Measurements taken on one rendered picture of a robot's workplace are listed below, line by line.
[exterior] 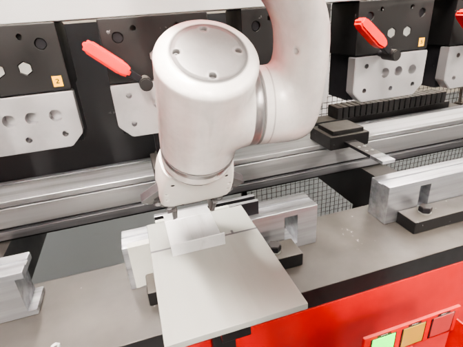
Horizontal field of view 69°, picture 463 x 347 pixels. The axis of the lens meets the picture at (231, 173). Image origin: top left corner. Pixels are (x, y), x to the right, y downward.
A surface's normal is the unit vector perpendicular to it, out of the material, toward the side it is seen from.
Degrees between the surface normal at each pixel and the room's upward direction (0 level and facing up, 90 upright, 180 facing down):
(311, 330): 90
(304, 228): 90
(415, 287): 90
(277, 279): 0
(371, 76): 90
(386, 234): 0
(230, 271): 0
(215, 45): 40
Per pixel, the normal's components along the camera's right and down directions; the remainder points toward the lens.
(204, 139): 0.08, 0.90
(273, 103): 0.22, 0.18
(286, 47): -0.93, 0.26
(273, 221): 0.29, 0.39
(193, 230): -0.07, -0.91
